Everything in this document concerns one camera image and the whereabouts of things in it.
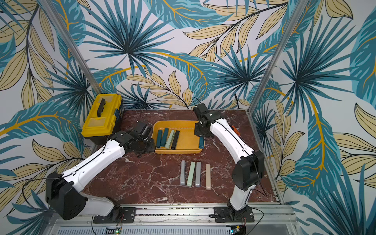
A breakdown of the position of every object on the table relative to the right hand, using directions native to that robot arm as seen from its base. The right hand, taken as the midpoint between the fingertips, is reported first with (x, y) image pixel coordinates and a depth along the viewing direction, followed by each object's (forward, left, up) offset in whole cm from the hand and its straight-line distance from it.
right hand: (200, 132), depth 84 cm
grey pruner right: (-16, +2, -15) cm, 22 cm away
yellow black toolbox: (+13, +59, 0) cm, 61 cm away
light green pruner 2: (-18, +6, -16) cm, 25 cm away
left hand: (-9, +27, -2) cm, 29 cm away
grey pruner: (-17, +11, -16) cm, 26 cm away
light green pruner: (+6, +19, -15) cm, 25 cm away
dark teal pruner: (-7, 0, 0) cm, 8 cm away
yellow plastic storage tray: (+7, +8, -20) cm, 23 cm away
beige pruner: (-20, -4, -17) cm, 26 cm away
